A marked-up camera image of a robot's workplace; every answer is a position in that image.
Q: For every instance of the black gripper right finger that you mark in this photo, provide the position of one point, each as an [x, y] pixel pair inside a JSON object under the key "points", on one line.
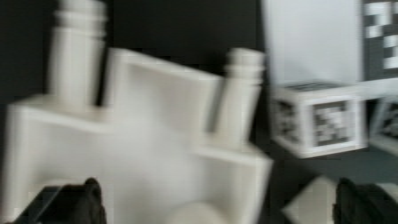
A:
{"points": [[367, 203]]}

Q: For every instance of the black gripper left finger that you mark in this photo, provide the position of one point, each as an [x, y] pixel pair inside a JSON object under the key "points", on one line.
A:
{"points": [[67, 205]]}

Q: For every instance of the white chair leg with marker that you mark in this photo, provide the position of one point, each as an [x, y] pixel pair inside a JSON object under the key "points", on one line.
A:
{"points": [[310, 208]]}

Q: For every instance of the white chair seat part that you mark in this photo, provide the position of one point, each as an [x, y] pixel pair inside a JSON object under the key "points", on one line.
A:
{"points": [[142, 123]]}

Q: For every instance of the white cube nut with marker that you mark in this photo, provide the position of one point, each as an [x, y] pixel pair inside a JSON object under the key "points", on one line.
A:
{"points": [[317, 118]]}

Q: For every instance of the white chair backrest frame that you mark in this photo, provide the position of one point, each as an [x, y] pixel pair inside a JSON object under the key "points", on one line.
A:
{"points": [[333, 43]]}

